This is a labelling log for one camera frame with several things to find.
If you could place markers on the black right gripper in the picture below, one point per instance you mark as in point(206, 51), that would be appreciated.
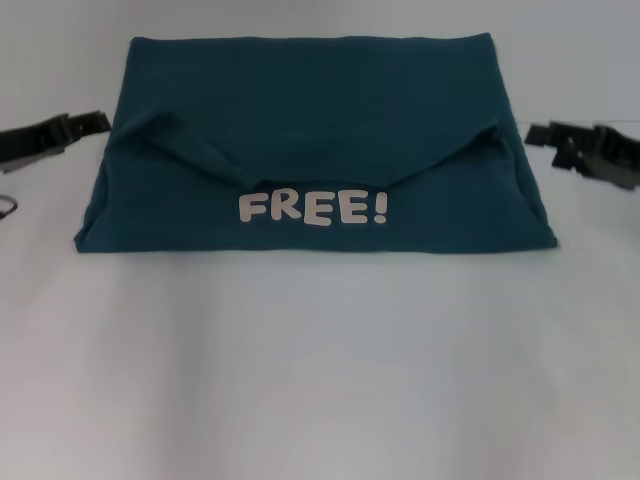
point(612, 157)

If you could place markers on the teal blue t-shirt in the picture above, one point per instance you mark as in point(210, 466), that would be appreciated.
point(320, 100)

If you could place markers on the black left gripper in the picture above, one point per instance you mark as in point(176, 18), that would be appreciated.
point(35, 142)

